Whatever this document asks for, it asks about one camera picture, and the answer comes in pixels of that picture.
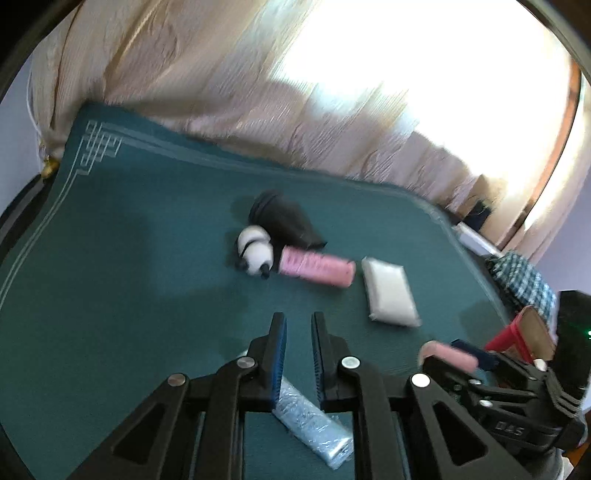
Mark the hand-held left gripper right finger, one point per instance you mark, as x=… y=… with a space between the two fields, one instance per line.
x=318 y=364

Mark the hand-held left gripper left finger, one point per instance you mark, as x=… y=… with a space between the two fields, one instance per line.
x=277 y=360

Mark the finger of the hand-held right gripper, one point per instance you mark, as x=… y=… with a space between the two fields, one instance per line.
x=455 y=383
x=482 y=357

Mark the pink hair roller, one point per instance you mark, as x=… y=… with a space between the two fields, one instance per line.
x=450 y=356
x=314 y=266

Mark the red storage box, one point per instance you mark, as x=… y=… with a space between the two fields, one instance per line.
x=508 y=337

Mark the clear plastic packet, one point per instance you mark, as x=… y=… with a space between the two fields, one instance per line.
x=304 y=420

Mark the person's right forearm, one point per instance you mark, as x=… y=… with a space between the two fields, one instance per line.
x=556 y=466

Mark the plaid cloth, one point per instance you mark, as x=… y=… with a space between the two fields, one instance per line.
x=521 y=277

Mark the white soft packet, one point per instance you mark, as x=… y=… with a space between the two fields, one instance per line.
x=390 y=293

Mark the panda figurine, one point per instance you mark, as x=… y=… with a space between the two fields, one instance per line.
x=258 y=254

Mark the white power strip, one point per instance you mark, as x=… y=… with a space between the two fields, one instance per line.
x=475 y=240

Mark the black pouch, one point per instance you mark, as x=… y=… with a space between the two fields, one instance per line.
x=286 y=221

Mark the dark pen holder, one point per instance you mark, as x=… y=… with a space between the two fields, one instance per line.
x=480 y=214

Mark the gold curtain ornament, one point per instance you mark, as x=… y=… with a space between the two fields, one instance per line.
x=48 y=168

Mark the cream patterned curtain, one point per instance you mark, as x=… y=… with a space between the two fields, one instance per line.
x=207 y=69

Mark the wooden window frame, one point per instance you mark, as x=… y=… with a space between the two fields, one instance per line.
x=567 y=124

